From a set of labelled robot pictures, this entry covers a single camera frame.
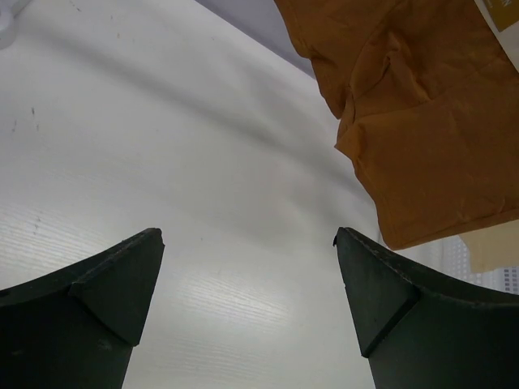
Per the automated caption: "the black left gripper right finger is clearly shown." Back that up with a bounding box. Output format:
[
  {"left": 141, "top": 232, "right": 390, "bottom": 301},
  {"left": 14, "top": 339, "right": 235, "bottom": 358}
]
[{"left": 334, "top": 228, "right": 518, "bottom": 388}]

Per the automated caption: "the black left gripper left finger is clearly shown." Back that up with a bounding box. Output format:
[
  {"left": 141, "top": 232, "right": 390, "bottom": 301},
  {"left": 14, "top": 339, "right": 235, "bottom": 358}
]
[{"left": 1, "top": 228, "right": 165, "bottom": 388}]

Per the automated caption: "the brown orange underwear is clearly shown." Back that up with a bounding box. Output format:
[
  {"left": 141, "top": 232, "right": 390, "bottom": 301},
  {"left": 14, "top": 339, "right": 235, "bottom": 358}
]
[{"left": 277, "top": 0, "right": 518, "bottom": 250}]

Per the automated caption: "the white plastic basket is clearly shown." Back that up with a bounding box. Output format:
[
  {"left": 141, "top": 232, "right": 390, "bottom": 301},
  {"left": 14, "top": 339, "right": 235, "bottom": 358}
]
[{"left": 440, "top": 236, "right": 518, "bottom": 295}]

